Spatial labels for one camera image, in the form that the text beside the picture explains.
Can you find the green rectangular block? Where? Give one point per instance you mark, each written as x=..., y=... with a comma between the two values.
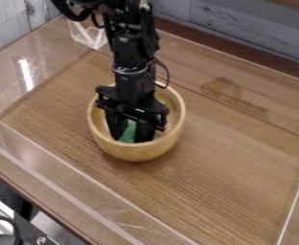
x=130, y=134

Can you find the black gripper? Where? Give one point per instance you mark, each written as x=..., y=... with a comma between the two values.
x=134, y=87

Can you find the black metal bracket with bolt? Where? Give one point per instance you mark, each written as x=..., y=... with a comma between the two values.
x=31, y=235

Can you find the brown wooden bowl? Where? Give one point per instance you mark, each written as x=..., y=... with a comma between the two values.
x=140, y=152

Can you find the clear acrylic tray wall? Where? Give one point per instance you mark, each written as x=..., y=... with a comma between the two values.
x=223, y=189

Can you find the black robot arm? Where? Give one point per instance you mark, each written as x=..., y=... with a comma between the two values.
x=128, y=24

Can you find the clear acrylic corner bracket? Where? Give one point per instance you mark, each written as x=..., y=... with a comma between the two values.
x=89, y=37

